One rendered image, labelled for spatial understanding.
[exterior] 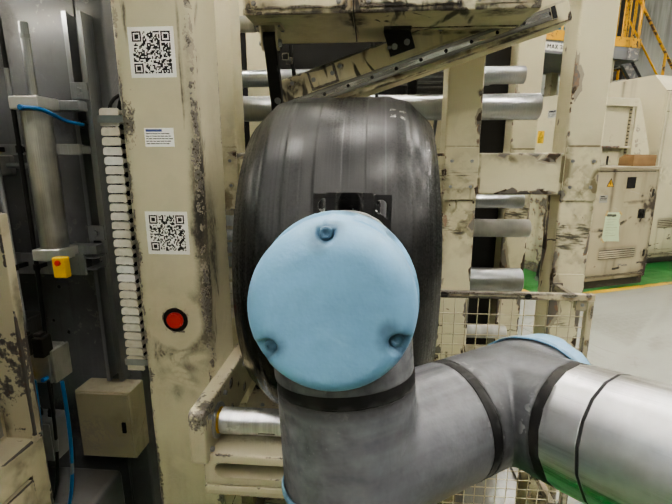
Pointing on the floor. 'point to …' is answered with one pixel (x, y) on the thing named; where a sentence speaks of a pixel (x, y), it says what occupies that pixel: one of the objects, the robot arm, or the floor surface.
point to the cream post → (144, 184)
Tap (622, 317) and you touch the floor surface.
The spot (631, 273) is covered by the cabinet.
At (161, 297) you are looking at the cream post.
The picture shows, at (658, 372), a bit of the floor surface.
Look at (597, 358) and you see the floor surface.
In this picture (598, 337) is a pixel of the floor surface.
